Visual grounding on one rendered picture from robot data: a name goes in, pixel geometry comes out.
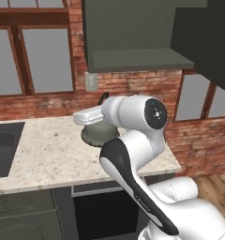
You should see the dark grey tall cabinet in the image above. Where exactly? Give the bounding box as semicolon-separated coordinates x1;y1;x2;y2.
170;0;225;97

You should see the dark grey wall cabinet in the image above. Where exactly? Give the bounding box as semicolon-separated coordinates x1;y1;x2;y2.
81;0;209;74

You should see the black dishwasher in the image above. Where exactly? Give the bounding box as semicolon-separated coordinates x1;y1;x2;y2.
70;180;144;240

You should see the grey cupboard door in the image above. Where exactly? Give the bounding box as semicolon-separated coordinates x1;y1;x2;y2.
0;210;64;240

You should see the grey wall socket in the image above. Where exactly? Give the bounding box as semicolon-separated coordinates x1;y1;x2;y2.
84;71;99;93

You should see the grey-green kettle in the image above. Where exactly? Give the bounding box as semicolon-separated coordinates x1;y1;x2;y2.
80;91;121;148

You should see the dark sink basin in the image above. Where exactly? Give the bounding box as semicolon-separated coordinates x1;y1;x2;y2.
0;121;26;179

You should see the small wood-framed window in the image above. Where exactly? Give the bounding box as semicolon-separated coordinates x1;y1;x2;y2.
172;69;225;123

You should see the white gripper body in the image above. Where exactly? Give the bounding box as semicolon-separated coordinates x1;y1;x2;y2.
72;105;106;127

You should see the large wood-framed window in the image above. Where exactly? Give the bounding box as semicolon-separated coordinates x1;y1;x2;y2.
0;0;77;97

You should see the grey drawer front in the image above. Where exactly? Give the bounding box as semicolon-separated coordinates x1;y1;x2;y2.
0;188;56;220

